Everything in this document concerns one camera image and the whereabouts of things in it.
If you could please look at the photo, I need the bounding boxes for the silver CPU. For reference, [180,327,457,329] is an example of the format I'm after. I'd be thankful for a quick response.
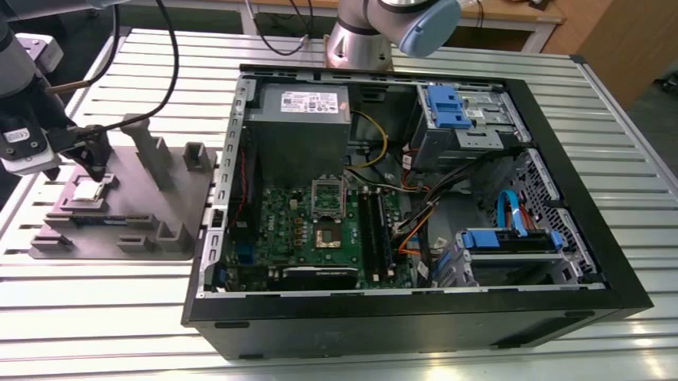
[72,181,106,202]

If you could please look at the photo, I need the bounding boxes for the CPU socket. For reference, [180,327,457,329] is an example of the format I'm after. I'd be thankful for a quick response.
[311,225,351,251]

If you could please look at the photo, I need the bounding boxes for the grey parts rack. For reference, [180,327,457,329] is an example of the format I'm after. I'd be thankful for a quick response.
[25,114,218,263]

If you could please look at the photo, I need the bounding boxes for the RAM stick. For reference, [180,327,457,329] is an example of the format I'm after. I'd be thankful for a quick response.
[66,216,130,228]

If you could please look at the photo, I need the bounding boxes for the grey power supply unit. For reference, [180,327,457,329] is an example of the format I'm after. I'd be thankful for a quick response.
[245,84,353,178]

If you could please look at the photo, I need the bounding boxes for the green motherboard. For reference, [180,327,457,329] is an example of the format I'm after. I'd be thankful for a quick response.
[221,174,423,291]

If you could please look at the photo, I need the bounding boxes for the black graphics card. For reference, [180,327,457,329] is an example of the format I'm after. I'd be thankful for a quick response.
[267,264,360,291]

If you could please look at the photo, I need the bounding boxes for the black RAM slot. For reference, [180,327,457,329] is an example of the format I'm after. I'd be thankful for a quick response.
[372,189,397,279]
[356,189,377,279]

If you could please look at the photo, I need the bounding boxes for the blue drive carrier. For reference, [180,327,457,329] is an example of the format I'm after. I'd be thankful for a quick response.
[425,86,472,130]

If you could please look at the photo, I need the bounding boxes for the black PC case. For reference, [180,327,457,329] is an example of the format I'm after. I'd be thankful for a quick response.
[181,63,655,362]

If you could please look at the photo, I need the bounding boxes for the grey metal drive cage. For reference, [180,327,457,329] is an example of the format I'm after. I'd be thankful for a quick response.
[411,82,533,171]

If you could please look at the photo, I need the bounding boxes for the hard disk in blue carrier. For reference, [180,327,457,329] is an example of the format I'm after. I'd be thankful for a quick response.
[455,228,567,255]

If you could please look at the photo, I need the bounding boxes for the grey metal disk bay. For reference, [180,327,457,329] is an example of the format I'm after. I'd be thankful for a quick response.
[431,228,603,287]

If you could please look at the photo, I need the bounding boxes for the wooden cabinet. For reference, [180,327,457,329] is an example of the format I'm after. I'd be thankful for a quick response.
[544,0,678,110]

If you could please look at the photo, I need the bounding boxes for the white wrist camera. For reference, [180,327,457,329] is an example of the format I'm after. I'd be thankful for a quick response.
[0,125,60,176]

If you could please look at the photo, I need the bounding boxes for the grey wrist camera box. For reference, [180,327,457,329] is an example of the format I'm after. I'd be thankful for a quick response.
[13,33,65,75]

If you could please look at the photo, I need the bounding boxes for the black camera cable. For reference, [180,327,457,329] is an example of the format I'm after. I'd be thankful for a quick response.
[78,0,181,138]

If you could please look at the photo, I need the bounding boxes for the red wire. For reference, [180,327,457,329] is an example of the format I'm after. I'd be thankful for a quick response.
[239,148,252,210]

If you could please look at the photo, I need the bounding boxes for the orange wire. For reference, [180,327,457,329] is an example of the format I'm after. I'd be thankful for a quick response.
[396,204,439,257]

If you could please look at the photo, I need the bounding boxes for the black wire bundle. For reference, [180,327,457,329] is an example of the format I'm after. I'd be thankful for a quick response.
[395,145,531,232]

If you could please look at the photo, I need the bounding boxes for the blue data wire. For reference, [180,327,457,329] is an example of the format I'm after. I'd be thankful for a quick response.
[495,190,531,239]

